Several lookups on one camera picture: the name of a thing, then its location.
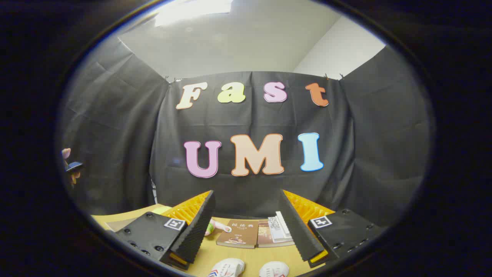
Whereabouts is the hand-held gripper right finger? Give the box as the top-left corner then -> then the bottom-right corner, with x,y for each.
277,189 -> 386,269

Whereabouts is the brown photo cover book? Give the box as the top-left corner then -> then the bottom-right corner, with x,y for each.
257,220 -> 294,248

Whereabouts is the white canvas shoe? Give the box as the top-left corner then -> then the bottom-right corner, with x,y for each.
208,258 -> 245,277
259,261 -> 289,277

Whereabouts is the pink and green plush toy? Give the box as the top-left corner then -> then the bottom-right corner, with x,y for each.
205,219 -> 232,236

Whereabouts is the white book with patterned cover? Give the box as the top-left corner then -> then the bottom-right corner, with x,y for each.
268,216 -> 287,243

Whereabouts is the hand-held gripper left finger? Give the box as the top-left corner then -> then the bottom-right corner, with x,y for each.
115,190 -> 216,270

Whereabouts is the pink and blue object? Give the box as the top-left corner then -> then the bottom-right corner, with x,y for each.
61,147 -> 84,185

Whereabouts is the ceiling light panel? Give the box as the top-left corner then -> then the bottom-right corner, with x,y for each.
154,0 -> 234,27

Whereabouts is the brown illustrated cover book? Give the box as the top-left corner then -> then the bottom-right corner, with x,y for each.
216,219 -> 259,249

